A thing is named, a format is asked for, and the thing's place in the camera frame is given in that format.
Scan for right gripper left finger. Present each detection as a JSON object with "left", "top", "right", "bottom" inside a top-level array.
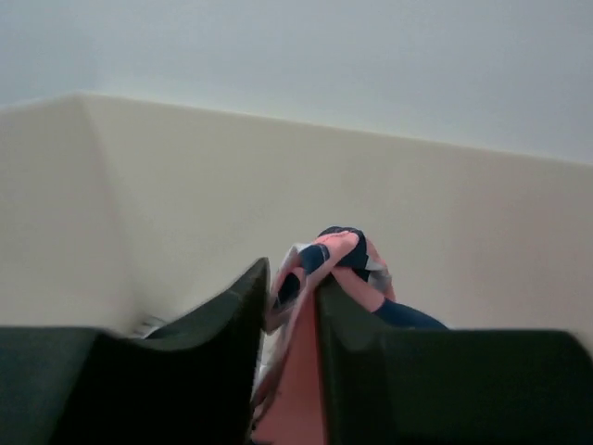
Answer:
[{"left": 1, "top": 258, "right": 270, "bottom": 444}]

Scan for pink shark print shorts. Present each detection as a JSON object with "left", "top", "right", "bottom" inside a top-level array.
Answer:
[{"left": 248, "top": 226, "right": 444, "bottom": 444}]

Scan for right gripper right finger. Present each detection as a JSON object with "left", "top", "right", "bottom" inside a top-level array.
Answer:
[{"left": 318, "top": 286, "right": 592, "bottom": 444}]

